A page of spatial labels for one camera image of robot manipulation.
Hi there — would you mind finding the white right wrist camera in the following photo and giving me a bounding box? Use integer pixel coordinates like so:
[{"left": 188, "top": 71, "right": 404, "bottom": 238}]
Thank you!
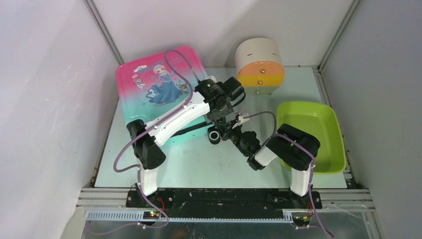
[{"left": 232, "top": 113, "right": 249, "bottom": 129}]

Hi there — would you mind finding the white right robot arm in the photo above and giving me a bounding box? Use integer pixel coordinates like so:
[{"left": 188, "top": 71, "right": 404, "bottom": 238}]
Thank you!
[{"left": 215, "top": 120, "right": 320, "bottom": 208}]

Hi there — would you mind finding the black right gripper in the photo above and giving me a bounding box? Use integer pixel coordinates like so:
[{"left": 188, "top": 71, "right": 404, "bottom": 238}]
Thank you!
[{"left": 216, "top": 118, "right": 249, "bottom": 156}]

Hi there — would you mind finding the pink and teal kids suitcase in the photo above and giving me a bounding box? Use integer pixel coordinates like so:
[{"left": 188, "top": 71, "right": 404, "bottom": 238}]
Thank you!
[{"left": 115, "top": 45, "right": 222, "bottom": 147}]

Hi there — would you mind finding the green plastic bin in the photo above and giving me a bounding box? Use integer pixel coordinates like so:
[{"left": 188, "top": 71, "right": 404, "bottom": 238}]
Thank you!
[{"left": 276, "top": 101, "right": 347, "bottom": 175}]

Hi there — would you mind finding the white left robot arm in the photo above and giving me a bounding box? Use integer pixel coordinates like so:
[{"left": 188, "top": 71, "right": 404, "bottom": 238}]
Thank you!
[{"left": 127, "top": 76, "right": 245, "bottom": 208}]

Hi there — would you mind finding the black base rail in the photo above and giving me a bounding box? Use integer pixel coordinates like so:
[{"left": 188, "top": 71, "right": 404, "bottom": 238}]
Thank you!
[{"left": 126, "top": 188, "right": 322, "bottom": 220}]

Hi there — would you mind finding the beige orange round storage box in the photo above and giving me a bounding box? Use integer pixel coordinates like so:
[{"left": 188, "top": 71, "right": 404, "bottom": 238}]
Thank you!
[{"left": 234, "top": 37, "right": 285, "bottom": 96}]

